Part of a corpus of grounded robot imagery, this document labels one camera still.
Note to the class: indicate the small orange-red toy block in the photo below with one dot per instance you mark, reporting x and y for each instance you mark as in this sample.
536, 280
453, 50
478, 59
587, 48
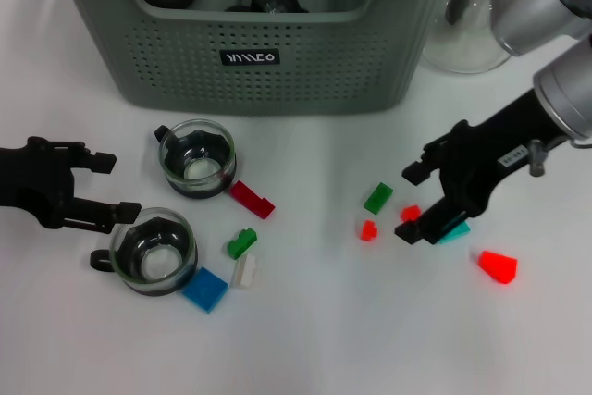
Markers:
409, 211
368, 230

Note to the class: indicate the orange-red wedge toy block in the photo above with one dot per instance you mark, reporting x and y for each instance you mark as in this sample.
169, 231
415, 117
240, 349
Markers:
497, 266

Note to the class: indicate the dark red toy block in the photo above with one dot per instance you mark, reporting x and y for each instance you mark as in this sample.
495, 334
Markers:
252, 201

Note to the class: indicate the white toy block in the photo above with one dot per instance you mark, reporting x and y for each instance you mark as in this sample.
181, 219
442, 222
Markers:
245, 275

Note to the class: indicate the blue square toy plate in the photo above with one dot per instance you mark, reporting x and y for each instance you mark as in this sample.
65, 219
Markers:
205, 291

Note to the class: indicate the green rectangular toy block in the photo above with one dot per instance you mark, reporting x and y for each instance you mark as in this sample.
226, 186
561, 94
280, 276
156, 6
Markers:
378, 198

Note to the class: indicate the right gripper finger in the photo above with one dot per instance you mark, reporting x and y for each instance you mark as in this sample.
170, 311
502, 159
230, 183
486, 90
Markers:
418, 173
425, 228

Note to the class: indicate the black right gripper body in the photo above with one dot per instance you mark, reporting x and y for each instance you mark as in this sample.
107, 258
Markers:
485, 159

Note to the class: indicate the teal square toy plate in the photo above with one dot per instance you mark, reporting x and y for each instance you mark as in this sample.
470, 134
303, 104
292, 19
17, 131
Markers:
458, 233

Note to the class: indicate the green notched toy block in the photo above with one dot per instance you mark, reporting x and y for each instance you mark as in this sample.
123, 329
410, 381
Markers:
240, 244

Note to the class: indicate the glass carafe black lid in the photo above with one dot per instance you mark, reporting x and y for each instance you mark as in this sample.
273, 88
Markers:
458, 43

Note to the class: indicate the grey-green perforated storage basket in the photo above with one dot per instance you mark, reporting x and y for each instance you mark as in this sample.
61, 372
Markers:
300, 80

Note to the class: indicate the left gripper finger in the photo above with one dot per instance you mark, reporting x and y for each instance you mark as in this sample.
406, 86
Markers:
104, 164
127, 213

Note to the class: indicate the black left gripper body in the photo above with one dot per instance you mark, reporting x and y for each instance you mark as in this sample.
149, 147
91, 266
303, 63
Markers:
37, 182

